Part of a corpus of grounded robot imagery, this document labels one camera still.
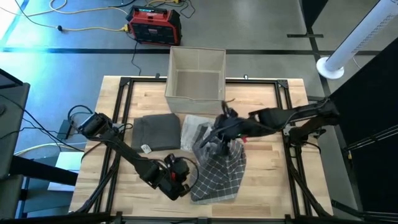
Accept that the yellow extension cable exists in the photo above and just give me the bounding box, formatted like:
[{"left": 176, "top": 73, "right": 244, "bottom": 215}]
[
  {"left": 0, "top": 0, "right": 129, "bottom": 18},
  {"left": 12, "top": 0, "right": 130, "bottom": 34}
]

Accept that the white flat sheet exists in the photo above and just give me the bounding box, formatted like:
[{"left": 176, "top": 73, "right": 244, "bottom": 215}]
[{"left": 47, "top": 151, "right": 85, "bottom": 192}]

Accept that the beige fabric storage box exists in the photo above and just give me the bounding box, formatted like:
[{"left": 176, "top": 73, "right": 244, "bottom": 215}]
[{"left": 164, "top": 45, "right": 227, "bottom": 115}]

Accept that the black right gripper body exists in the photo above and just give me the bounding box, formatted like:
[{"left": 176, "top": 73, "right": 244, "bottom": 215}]
[{"left": 214, "top": 111, "right": 253, "bottom": 141}]

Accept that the black power brick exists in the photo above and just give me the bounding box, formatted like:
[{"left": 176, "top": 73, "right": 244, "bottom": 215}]
[{"left": 57, "top": 119, "right": 75, "bottom": 140}]

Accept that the red portable power station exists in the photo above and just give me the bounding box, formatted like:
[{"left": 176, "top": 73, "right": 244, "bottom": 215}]
[{"left": 126, "top": 5, "right": 183, "bottom": 47}]

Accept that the white towel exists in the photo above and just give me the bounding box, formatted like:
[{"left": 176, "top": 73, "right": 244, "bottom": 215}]
[{"left": 180, "top": 114, "right": 218, "bottom": 153}]

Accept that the black power cable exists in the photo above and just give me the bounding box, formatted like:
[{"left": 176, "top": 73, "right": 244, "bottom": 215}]
[{"left": 130, "top": 32, "right": 141, "bottom": 77}]

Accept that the white floor cable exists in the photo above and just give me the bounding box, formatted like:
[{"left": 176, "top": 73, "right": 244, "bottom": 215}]
[{"left": 14, "top": 142, "right": 88, "bottom": 156}]

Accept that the white tower fan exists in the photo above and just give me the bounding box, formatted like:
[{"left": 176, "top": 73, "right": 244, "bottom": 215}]
[{"left": 316, "top": 0, "right": 398, "bottom": 80}]

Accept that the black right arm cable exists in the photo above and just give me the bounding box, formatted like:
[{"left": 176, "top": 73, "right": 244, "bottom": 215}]
[{"left": 221, "top": 98, "right": 238, "bottom": 121}]

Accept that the black screen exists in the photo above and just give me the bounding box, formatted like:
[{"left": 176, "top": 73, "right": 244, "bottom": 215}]
[{"left": 0, "top": 68, "right": 23, "bottom": 90}]

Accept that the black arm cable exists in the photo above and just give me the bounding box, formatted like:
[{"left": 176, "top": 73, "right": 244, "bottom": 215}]
[
  {"left": 177, "top": 156, "right": 200, "bottom": 190},
  {"left": 221, "top": 98, "right": 238, "bottom": 121}
]

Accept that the black curtain partition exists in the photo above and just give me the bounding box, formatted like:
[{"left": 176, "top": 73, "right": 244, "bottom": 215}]
[{"left": 329, "top": 37, "right": 398, "bottom": 215}]

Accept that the black aluminium table frame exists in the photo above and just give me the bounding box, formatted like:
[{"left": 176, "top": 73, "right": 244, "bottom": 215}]
[{"left": 71, "top": 76, "right": 333, "bottom": 224}]

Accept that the grey plaid towel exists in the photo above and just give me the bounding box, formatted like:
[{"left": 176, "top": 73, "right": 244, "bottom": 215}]
[{"left": 190, "top": 122, "right": 248, "bottom": 205}]

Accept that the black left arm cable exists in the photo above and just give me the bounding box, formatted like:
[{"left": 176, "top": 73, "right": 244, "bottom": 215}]
[{"left": 177, "top": 156, "right": 200, "bottom": 190}]

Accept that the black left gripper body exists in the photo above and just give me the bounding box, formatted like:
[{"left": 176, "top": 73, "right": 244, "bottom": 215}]
[{"left": 155, "top": 155, "right": 190, "bottom": 200}]

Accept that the grey desk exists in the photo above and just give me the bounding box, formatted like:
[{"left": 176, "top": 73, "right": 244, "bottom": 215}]
[{"left": 0, "top": 81, "right": 31, "bottom": 218}]

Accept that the black stand foot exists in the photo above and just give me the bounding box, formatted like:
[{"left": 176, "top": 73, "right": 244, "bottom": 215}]
[{"left": 285, "top": 0, "right": 330, "bottom": 39}]

